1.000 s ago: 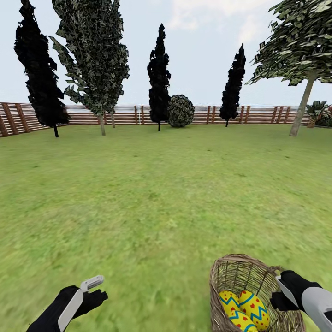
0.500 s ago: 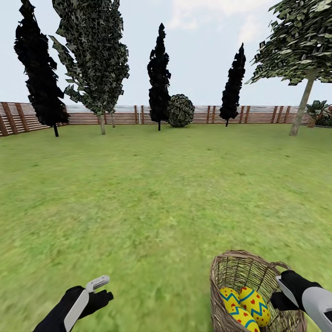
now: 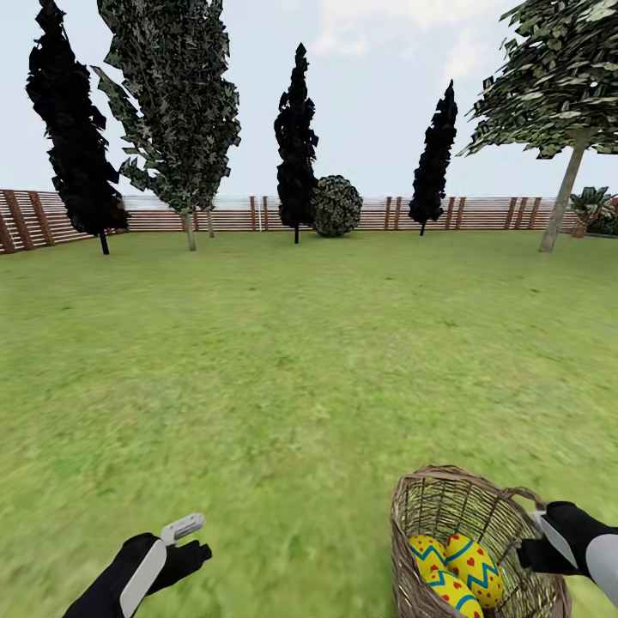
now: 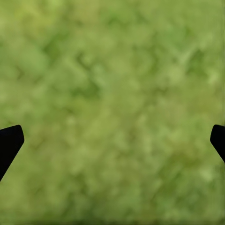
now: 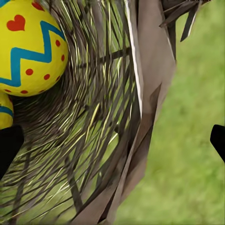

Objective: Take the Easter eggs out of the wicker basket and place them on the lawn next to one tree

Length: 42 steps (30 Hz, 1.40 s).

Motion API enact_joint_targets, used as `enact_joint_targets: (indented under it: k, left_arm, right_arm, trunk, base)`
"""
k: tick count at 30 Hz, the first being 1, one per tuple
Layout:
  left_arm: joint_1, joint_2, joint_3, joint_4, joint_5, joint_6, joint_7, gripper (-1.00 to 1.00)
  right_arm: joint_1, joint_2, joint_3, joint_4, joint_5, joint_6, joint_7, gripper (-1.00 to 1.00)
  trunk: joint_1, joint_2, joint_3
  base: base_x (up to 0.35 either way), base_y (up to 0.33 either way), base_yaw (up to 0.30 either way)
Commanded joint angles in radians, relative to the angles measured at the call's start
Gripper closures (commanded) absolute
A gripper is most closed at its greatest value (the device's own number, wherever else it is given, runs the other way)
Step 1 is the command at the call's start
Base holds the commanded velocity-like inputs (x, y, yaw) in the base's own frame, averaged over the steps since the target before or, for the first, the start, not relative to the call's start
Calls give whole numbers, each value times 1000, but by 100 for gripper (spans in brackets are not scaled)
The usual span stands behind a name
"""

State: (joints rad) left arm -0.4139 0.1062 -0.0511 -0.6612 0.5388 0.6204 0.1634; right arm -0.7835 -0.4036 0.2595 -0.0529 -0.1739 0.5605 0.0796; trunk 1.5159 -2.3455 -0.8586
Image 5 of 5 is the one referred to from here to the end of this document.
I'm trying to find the easter egg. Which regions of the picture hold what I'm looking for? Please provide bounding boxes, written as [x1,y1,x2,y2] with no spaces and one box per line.
[0,0,68,98]
[0,91,14,130]

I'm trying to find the wicker basket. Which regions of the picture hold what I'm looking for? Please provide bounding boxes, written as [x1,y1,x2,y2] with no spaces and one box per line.
[0,0,210,225]

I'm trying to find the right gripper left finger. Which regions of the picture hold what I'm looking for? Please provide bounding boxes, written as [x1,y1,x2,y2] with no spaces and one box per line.
[0,125,25,181]

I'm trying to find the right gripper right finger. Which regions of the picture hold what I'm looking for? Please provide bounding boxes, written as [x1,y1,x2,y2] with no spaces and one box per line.
[210,124,225,162]

